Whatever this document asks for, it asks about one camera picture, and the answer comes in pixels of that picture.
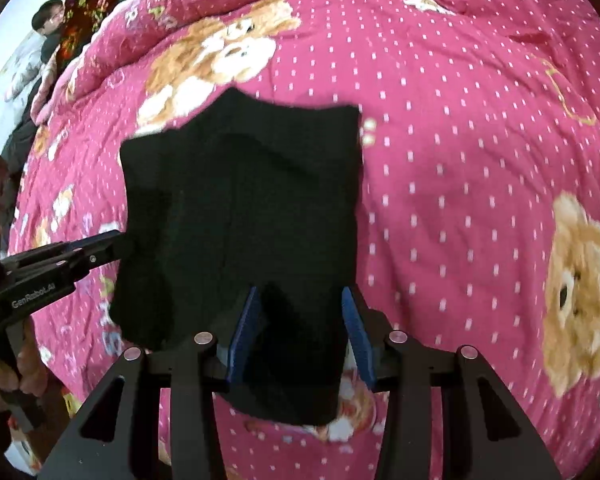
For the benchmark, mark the pink teddy bear quilt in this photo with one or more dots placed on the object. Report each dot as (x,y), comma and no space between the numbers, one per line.
(455,160)

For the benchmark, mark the black pants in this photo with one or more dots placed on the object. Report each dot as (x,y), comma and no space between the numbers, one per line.
(240,185)

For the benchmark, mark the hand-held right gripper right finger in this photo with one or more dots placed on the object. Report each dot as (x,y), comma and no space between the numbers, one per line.
(356,335)

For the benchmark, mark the person's left hand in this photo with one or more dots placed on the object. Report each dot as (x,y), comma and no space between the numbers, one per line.
(32,370)

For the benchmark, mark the white quilted cloth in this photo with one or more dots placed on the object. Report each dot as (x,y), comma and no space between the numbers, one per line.
(20,70)

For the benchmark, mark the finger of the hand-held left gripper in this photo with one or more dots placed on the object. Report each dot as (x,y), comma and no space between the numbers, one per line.
(70,246)
(92,259)

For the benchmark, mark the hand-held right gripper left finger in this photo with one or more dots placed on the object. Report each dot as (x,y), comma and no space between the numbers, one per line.
(245,332)

